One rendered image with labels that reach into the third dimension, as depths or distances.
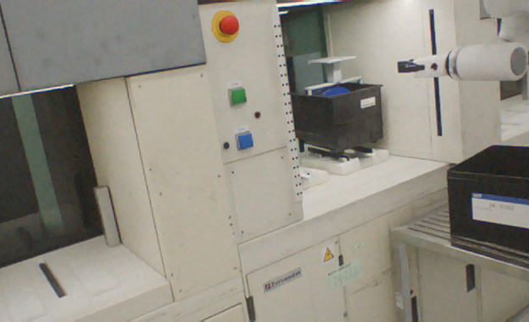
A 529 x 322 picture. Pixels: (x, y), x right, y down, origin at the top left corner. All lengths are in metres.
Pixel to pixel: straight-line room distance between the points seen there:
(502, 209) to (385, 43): 0.69
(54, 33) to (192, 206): 0.43
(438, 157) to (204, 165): 0.83
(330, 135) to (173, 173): 0.67
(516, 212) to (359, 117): 0.59
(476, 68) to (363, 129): 0.52
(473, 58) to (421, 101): 0.43
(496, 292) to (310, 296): 0.86
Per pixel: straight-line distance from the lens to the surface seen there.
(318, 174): 1.51
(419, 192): 1.53
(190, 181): 1.06
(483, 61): 1.23
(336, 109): 1.55
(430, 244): 1.35
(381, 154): 1.68
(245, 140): 1.10
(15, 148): 1.41
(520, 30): 1.29
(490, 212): 1.31
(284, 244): 1.22
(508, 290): 2.06
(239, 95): 1.08
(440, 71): 1.30
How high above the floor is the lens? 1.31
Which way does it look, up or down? 13 degrees down
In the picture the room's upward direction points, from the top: 8 degrees counter-clockwise
